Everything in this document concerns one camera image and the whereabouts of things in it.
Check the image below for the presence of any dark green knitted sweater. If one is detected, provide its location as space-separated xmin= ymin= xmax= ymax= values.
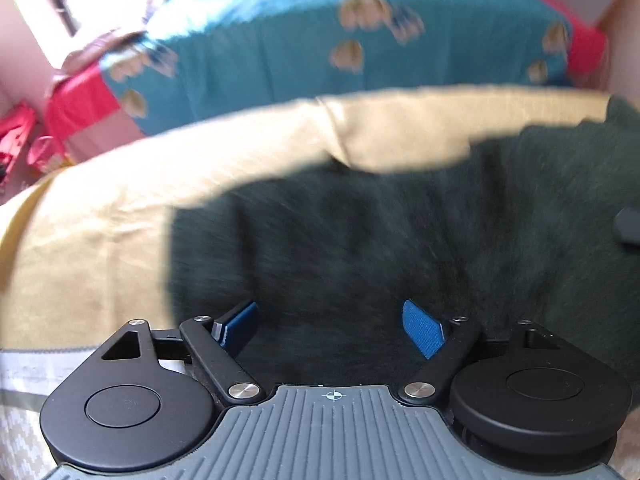
xmin=168 ymin=98 xmax=639 ymax=388

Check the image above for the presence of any red bag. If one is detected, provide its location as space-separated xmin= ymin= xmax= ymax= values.
xmin=1 ymin=101 xmax=70 ymax=185

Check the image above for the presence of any beige white patterned duvet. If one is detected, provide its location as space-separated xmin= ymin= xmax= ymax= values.
xmin=1 ymin=86 xmax=608 ymax=479

